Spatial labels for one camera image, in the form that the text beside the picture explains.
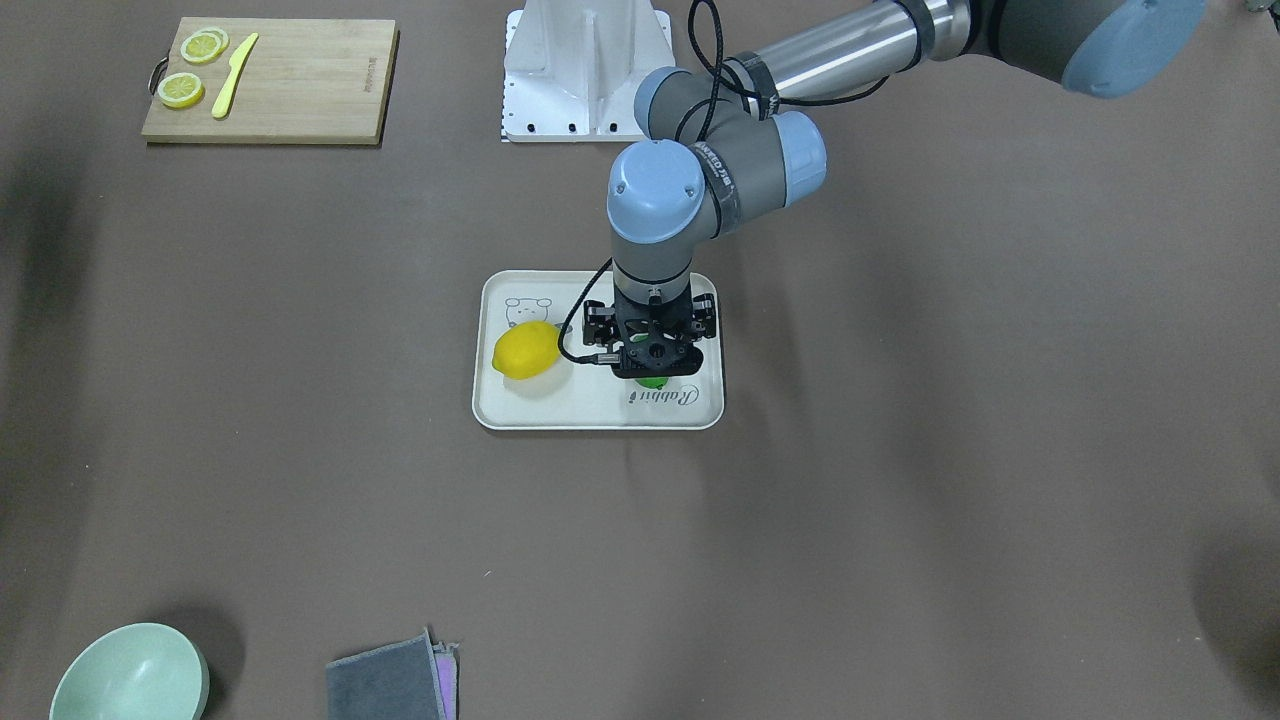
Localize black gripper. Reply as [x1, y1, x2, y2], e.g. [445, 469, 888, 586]
[582, 287, 718, 346]

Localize yellow lemon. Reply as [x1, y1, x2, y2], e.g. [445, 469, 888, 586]
[492, 322, 561, 380]

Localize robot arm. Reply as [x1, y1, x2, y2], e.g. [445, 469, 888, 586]
[570, 1, 1204, 366]

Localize cream rabbit tray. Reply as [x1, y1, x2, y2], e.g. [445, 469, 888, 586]
[471, 270, 724, 430]

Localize wooden cutting board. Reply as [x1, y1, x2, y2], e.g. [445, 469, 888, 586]
[141, 15, 399, 146]

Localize grey folded cloth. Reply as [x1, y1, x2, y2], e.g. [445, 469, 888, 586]
[325, 630, 460, 719]

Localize yellow plastic knife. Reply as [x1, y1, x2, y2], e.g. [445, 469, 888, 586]
[211, 32, 260, 120]

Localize lemon slice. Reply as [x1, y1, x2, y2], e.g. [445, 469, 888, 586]
[179, 27, 229, 65]
[154, 72, 205, 110]

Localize mint green bowl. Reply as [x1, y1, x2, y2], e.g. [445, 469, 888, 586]
[47, 623, 211, 719]

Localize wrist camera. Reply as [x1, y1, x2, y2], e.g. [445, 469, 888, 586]
[588, 334, 705, 380]

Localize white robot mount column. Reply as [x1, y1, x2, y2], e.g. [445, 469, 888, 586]
[500, 1, 675, 143]

